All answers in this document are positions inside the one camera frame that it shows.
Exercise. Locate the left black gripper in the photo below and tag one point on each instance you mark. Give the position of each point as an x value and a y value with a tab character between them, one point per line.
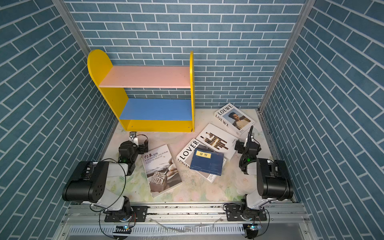
132	144

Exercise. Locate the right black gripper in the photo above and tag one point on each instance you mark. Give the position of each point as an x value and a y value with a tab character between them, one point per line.
247	147

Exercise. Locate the Heritage Cultural book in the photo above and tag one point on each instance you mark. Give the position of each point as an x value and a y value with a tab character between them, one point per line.
161	171

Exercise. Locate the navy blue book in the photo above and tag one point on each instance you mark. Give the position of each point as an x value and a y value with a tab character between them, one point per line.
207	162

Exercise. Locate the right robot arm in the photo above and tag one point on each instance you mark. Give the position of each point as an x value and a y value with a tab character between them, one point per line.
273	179

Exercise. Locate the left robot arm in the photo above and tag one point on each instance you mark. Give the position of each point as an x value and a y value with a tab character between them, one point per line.
88	182

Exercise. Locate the white LOEWE book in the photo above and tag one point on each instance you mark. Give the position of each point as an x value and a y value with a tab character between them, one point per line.
234	119

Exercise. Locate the white brown-pattern book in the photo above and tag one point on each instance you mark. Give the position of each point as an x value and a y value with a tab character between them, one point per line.
218	140

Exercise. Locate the yellow pink blue bookshelf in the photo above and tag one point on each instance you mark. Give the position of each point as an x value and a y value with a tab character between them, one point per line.
145	115

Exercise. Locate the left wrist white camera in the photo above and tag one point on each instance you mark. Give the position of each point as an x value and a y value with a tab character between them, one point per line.
134	138

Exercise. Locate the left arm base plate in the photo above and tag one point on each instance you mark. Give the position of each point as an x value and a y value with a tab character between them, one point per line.
133	214

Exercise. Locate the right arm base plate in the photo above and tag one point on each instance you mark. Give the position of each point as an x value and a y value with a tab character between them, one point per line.
236	213

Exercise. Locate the aluminium front rail frame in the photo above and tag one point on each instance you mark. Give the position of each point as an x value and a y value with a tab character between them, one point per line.
190	221

